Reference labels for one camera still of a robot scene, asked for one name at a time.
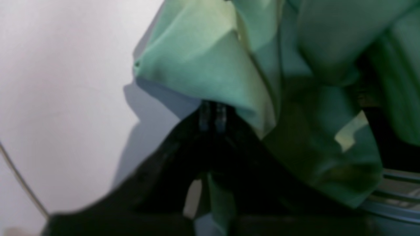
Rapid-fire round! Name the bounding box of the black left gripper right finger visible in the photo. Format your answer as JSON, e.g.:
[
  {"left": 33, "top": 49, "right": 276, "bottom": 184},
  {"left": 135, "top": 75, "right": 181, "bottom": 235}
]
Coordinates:
[{"left": 212, "top": 102, "right": 374, "bottom": 236}]

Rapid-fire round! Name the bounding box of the green T-shirt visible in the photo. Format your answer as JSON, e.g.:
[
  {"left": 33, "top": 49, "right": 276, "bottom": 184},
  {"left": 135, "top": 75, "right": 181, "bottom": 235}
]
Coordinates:
[{"left": 133, "top": 0, "right": 420, "bottom": 236}]

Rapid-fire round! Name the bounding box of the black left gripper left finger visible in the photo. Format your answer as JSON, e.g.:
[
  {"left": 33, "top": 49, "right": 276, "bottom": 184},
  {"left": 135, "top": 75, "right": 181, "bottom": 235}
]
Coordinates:
[{"left": 41, "top": 102, "right": 212, "bottom": 236}]

